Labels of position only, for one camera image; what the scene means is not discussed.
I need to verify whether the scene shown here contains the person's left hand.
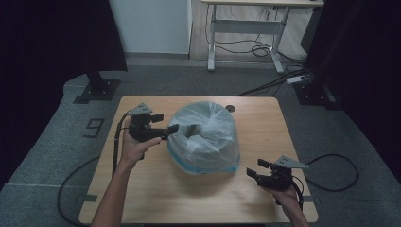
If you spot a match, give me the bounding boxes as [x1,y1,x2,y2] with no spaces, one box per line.
[120,130,163,166]

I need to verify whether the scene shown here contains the black curtain beside cabinet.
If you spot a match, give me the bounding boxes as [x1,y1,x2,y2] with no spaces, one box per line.
[0,0,129,190]

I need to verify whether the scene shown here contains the black cables under desk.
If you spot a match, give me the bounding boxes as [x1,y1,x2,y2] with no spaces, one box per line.
[204,4,305,64]

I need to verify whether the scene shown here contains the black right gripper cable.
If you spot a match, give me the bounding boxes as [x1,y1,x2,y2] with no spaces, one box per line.
[290,153,360,211]

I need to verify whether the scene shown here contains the black stand with square base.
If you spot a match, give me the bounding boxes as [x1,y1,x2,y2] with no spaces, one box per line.
[72,69,122,105]

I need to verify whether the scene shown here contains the black stand with large base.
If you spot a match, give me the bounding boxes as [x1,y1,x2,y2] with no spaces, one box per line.
[292,0,367,111]

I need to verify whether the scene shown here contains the black floor cable bundle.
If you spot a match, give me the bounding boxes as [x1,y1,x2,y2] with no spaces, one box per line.
[237,67,312,97]

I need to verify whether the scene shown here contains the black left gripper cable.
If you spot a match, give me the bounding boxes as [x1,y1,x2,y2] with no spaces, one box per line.
[57,110,131,227]

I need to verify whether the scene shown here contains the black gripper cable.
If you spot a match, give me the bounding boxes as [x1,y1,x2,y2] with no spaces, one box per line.
[290,153,360,211]
[57,110,131,227]

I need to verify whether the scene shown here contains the person's right hand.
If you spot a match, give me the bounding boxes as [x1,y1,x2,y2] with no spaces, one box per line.
[263,185,303,213]

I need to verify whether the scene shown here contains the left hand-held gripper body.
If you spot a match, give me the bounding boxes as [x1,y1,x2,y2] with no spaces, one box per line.
[127,102,163,143]

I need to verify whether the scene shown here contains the light desk grey metal legs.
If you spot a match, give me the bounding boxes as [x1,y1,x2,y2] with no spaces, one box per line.
[200,0,325,75]

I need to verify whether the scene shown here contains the white cabinet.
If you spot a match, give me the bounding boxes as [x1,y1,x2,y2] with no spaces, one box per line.
[108,0,193,56]

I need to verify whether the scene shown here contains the white power strip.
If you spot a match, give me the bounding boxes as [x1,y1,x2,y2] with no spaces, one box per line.
[286,75,308,85]

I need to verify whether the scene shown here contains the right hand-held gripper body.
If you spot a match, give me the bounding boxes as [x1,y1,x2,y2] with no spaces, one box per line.
[257,154,310,192]

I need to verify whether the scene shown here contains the white plastic bag blue strip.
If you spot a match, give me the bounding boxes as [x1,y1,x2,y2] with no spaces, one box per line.
[166,100,241,176]

